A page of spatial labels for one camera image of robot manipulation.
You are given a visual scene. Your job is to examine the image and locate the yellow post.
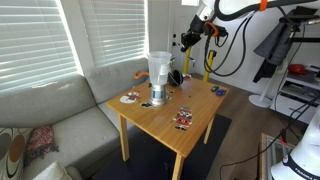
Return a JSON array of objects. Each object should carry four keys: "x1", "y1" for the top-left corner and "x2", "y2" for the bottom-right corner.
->
[
  {"x1": 182, "y1": 46, "x2": 193, "y2": 75},
  {"x1": 203, "y1": 49, "x2": 218, "y2": 83}
]

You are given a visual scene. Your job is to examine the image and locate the red object on shelf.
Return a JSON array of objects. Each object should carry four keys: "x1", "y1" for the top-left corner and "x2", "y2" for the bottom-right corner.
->
[{"x1": 287, "y1": 63, "x2": 308, "y2": 75}]

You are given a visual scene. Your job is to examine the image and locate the dark rug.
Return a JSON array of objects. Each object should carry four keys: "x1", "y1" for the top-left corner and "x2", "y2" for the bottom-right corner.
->
[{"x1": 91, "y1": 113, "x2": 233, "y2": 180}]

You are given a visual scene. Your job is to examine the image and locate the white stand base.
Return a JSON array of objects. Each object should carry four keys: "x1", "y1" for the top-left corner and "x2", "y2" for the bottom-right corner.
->
[{"x1": 248, "y1": 71, "x2": 284, "y2": 109}]

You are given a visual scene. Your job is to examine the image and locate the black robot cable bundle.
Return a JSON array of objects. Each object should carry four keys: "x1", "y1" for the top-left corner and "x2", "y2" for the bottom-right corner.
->
[{"x1": 203, "y1": 0, "x2": 320, "y2": 78}]

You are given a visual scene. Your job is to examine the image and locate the white cushion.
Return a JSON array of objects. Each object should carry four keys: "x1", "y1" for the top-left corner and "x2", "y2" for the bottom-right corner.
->
[{"x1": 31, "y1": 160, "x2": 83, "y2": 180}]

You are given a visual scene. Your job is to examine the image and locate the pillow with circle pattern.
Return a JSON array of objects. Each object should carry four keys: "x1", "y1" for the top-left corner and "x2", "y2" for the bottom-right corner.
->
[{"x1": 0, "y1": 127, "x2": 34, "y2": 180}]

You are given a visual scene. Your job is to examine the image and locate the wooden table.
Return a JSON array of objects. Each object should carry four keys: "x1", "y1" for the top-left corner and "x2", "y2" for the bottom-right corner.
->
[{"x1": 105, "y1": 77, "x2": 231, "y2": 180}]

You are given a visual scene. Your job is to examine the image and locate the grey sofa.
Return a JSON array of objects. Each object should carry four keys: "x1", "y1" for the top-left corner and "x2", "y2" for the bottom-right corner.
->
[{"x1": 0, "y1": 57, "x2": 151, "y2": 180}]

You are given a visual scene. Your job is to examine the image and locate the white window blind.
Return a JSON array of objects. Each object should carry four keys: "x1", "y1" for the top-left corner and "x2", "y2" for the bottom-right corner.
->
[
  {"x1": 79, "y1": 0, "x2": 148, "y2": 68},
  {"x1": 0, "y1": 0, "x2": 79, "y2": 93}
]

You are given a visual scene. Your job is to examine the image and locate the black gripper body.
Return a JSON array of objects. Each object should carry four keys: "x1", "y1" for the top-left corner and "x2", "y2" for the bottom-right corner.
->
[{"x1": 188, "y1": 14, "x2": 209, "y2": 37}]

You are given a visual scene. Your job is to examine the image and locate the snowman sticker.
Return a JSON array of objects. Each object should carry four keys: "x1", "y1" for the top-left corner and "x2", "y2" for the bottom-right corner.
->
[{"x1": 119, "y1": 89, "x2": 142, "y2": 104}]

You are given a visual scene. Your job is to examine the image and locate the white shelf unit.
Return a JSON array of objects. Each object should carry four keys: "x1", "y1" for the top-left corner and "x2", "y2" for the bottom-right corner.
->
[{"x1": 269, "y1": 64, "x2": 320, "y2": 125}]

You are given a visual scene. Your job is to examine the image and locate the dark hanging jacket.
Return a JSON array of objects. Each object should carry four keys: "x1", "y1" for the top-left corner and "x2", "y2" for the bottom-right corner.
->
[{"x1": 252, "y1": 6, "x2": 318, "y2": 84}]

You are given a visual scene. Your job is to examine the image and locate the translucent plastic cup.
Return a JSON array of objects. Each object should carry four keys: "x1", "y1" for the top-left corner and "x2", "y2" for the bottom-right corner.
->
[{"x1": 146, "y1": 50, "x2": 174, "y2": 87}]

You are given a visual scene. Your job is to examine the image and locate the Santa elf sticker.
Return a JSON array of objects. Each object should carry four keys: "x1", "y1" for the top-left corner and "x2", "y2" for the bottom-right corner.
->
[{"x1": 172, "y1": 106, "x2": 194, "y2": 132}]

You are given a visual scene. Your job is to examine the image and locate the wooden frame box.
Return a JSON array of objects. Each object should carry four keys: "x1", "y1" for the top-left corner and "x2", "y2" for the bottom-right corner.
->
[{"x1": 259, "y1": 133, "x2": 296, "y2": 180}]

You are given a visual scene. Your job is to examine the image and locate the red paisley cloth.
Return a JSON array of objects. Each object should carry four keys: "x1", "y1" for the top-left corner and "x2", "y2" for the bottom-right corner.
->
[{"x1": 23, "y1": 125, "x2": 59, "y2": 167}]

